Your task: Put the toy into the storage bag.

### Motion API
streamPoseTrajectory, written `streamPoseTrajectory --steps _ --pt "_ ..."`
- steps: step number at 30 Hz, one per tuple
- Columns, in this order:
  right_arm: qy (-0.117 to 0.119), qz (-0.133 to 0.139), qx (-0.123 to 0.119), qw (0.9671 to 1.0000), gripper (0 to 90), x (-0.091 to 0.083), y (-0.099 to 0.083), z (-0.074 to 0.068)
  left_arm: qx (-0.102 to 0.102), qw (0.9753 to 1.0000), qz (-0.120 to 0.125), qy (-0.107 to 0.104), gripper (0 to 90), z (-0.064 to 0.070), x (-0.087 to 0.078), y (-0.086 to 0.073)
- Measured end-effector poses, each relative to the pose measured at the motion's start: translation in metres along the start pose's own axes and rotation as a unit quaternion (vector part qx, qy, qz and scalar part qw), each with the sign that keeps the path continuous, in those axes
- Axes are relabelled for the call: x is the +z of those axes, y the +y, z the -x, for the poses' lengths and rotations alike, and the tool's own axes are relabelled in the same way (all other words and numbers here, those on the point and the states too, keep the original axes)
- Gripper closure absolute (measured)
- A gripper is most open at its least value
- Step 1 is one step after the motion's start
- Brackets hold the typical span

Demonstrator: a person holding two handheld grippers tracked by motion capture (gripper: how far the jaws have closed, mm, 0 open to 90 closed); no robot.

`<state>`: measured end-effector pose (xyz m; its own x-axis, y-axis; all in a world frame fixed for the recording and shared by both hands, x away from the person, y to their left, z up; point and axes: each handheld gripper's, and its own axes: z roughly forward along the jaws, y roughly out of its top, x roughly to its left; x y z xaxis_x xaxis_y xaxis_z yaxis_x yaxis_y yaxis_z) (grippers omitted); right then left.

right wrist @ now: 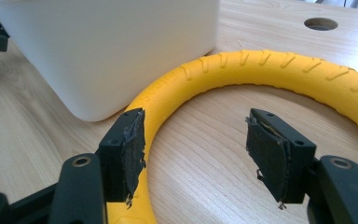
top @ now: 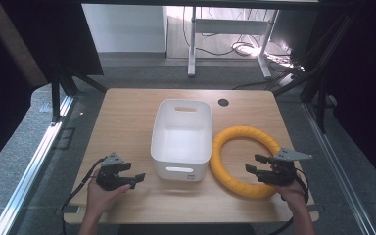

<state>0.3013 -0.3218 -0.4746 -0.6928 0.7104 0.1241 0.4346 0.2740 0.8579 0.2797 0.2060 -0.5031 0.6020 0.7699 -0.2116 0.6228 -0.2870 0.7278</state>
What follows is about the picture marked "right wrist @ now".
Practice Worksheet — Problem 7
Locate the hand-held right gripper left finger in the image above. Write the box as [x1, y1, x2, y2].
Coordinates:
[98, 107, 147, 209]

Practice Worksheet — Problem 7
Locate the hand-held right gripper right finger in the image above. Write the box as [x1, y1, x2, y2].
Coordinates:
[245, 107, 318, 210]

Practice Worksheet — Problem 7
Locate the yellow foam ring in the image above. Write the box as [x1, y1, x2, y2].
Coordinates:
[106, 49, 358, 224]

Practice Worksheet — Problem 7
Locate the white plastic storage box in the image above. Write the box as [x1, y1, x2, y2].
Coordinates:
[0, 0, 221, 122]

